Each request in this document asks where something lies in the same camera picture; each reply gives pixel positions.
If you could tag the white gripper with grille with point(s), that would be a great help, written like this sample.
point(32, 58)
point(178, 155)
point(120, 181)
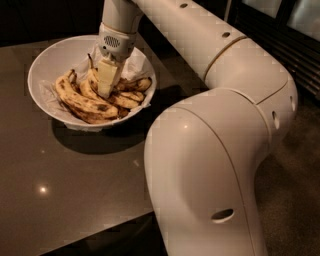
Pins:
point(116, 44)

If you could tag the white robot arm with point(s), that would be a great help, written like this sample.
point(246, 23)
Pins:
point(202, 153)

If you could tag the middle spotted banana with sticker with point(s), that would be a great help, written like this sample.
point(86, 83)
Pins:
point(127, 100)

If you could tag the rear spotted yellow banana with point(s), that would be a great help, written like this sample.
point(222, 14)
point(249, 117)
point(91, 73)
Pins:
point(140, 85)

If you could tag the spotted yellow banana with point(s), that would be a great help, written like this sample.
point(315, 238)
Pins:
point(65, 91)
point(140, 85)

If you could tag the small hidden yellow banana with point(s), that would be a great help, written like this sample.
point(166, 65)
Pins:
point(88, 89)

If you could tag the brown underlying banana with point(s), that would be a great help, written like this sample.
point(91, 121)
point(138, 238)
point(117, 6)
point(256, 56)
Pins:
point(95, 112)

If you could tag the white round bowl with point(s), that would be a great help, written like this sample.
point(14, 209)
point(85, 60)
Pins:
point(63, 55)

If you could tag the front spotted yellow banana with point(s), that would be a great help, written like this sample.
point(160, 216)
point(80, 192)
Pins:
point(65, 91)

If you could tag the dark lower cabinets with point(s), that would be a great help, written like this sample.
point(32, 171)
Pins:
point(25, 21)

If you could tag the dark glass door refrigerator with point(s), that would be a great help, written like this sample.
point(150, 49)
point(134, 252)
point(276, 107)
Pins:
point(289, 30)

